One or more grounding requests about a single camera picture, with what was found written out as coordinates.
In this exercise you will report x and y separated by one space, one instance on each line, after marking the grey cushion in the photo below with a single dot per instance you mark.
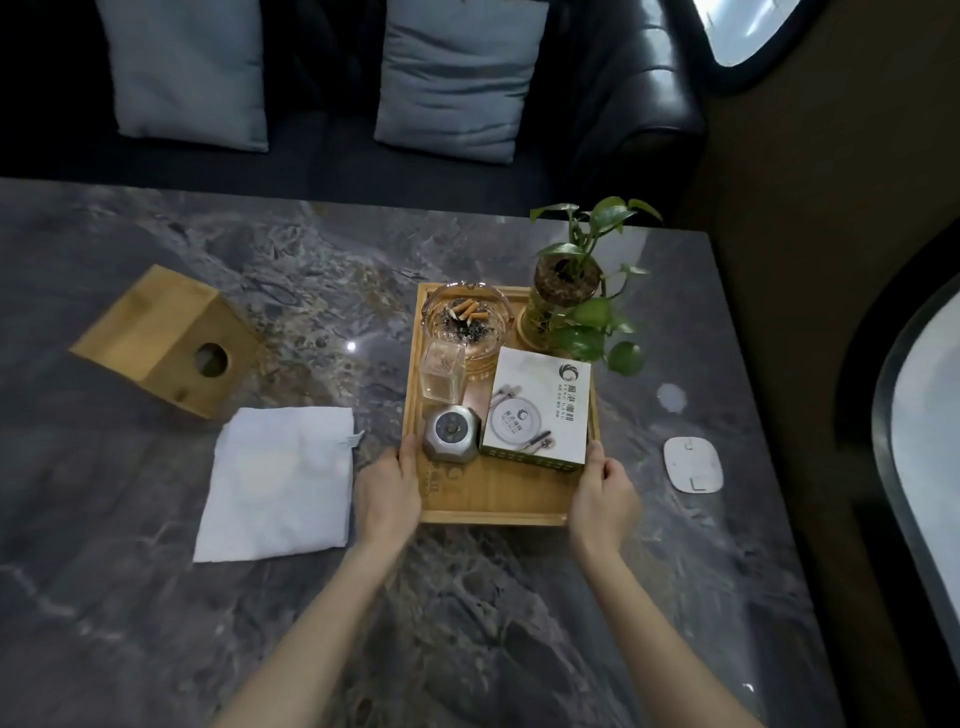
187 67
457 75

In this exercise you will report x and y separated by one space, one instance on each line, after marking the white folded cloth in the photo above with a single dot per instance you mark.
277 484

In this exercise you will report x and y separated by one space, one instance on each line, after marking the person's right hand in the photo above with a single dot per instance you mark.
604 504

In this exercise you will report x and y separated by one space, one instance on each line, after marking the small white round sticker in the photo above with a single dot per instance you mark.
672 397

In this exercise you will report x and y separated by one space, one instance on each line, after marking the clear glass holder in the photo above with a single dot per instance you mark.
442 371

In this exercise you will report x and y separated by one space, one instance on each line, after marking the green plant in glass vase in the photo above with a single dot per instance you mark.
581 300

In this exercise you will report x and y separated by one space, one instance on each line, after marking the glass ashtray with cigarette butts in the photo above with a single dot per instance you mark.
469 319

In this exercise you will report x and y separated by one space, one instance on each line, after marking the wooden tray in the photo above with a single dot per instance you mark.
517 491

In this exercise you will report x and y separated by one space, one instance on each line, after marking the person's right forearm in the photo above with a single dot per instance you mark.
660 637

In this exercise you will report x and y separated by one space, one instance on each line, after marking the grey metal hexagonal device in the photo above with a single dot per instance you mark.
450 433

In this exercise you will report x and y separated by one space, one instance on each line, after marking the wooden tissue box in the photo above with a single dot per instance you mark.
161 337

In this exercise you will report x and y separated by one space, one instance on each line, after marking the person's right thumb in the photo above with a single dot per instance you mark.
595 459

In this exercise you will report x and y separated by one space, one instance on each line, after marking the person's left thumb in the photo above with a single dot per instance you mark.
410 457

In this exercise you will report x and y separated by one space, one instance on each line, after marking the person's left forearm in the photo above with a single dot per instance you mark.
311 637

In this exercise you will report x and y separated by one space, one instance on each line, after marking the white printed box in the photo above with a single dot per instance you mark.
534 409

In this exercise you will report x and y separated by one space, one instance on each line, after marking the person's left hand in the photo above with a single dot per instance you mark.
388 499

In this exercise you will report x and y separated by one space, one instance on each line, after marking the white flat oval device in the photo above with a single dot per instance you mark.
692 465

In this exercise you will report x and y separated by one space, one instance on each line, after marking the black leather sofa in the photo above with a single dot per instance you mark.
615 97

